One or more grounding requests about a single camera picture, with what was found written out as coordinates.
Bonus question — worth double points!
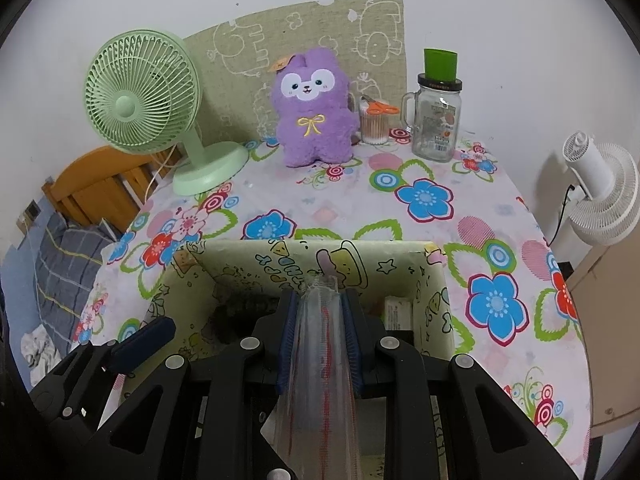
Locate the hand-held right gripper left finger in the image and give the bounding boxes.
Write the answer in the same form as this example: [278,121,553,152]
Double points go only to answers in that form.
[97,291,302,480]

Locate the grey plaid pillow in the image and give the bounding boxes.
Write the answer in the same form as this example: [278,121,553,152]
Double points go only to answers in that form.
[15,212,118,361]

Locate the orange scissors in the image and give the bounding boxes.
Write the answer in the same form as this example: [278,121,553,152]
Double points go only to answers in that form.
[361,94,399,115]

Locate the green desk fan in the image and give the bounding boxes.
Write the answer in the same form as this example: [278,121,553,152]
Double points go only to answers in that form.
[82,29,249,197]

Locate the green orange carton box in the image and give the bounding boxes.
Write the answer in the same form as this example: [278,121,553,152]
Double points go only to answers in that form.
[384,296,414,332]

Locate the white desk fan cable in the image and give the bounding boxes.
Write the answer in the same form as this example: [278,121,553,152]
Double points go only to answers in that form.
[145,145,182,203]

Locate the wooden chair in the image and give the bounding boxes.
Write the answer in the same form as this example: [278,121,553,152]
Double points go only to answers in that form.
[41,146,181,238]

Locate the cotton swab container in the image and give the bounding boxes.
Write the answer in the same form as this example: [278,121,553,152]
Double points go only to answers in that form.
[359,95,396,146]

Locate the green printed board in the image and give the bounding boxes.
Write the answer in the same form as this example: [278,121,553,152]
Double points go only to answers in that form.
[182,0,406,143]

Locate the white crumpled cloth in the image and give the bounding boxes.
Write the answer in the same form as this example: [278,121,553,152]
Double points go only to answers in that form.
[20,324,66,386]

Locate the clear plastic packet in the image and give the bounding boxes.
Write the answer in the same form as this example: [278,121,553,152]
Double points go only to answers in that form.
[272,272,363,480]

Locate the beige door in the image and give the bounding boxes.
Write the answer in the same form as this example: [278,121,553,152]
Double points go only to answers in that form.
[565,245,640,443]

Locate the black fan cable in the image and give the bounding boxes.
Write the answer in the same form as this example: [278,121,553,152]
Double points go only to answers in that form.
[546,184,576,247]

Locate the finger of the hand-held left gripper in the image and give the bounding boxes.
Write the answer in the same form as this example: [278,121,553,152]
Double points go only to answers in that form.
[30,317,177,427]

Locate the yellow printed storage box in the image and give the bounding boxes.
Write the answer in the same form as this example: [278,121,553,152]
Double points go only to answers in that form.
[107,239,456,480]

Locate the white floor fan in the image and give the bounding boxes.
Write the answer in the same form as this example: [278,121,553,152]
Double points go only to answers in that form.
[561,131,640,247]

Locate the purple plush toy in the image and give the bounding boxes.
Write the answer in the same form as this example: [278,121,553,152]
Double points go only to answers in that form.
[271,46,362,168]

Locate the glass jar with green lid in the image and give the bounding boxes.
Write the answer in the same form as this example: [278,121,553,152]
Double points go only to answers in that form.
[401,48,463,163]

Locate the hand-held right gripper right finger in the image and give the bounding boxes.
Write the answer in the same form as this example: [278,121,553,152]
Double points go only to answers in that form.
[344,289,576,480]

